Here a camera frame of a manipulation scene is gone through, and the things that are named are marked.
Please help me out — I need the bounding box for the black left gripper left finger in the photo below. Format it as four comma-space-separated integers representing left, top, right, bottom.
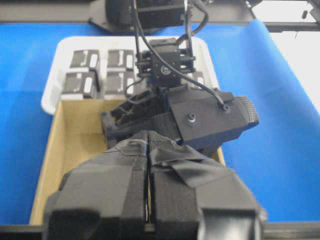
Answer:
42, 131, 148, 240

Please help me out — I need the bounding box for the black metal frame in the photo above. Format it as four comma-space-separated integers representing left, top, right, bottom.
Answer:
242, 0, 320, 33

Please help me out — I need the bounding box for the white plastic tray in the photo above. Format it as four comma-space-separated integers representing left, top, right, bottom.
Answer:
41, 36, 219, 115

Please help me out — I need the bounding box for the black small box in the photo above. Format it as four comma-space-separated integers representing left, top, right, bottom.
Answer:
107, 49, 135, 72
60, 71, 98, 100
70, 49, 100, 69
104, 71, 136, 97
188, 71, 205, 85

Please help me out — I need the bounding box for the brown cardboard box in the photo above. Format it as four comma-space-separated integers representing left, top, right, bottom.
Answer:
29, 98, 226, 226

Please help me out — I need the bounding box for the blue table mat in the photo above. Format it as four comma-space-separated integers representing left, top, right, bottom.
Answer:
0, 20, 320, 225

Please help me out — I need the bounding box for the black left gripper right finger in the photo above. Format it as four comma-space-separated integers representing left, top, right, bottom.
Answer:
148, 131, 266, 240

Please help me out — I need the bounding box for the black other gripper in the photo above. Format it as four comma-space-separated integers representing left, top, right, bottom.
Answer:
100, 37, 259, 150

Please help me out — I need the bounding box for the black mounting rail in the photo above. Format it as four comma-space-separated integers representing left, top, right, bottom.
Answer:
0, 0, 255, 24

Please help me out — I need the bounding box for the black cable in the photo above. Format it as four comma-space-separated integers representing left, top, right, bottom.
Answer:
123, 0, 231, 112

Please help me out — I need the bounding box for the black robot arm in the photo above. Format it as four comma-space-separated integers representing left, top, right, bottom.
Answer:
42, 0, 266, 240

